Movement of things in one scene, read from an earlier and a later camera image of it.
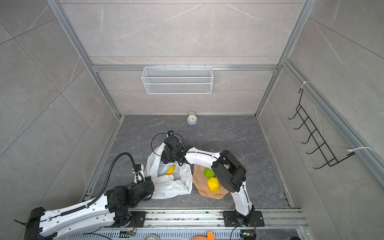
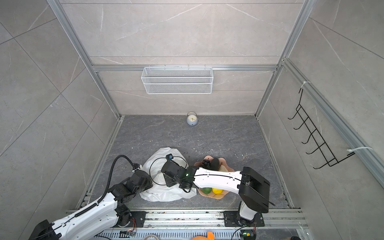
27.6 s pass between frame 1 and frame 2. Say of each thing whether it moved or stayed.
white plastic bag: stayed
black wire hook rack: stayed
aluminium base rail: stayed
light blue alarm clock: stayed
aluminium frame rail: stayed
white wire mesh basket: stayed
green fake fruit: moved
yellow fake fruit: moved
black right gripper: moved
